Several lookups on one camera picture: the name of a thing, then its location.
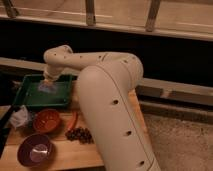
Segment wooden cutting board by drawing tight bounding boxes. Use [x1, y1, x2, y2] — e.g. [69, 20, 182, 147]
[0, 78, 148, 171]

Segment blue sponge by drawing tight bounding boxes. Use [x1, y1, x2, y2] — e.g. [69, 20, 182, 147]
[38, 83, 55, 93]

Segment green plastic tray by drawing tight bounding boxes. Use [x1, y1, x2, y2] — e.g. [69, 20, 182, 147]
[13, 74, 72, 109]

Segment orange bowl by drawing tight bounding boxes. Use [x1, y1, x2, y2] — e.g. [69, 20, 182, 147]
[33, 109, 61, 133]

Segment red sausage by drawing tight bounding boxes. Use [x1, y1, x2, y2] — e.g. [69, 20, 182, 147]
[67, 112, 78, 131]

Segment purple bowl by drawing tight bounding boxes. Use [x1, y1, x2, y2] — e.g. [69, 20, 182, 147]
[17, 134, 53, 167]

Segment bunch of dark grapes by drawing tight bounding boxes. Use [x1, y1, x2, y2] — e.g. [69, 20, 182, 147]
[65, 127, 93, 144]

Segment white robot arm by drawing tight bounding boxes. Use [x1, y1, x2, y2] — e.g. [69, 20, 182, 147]
[44, 45, 161, 171]

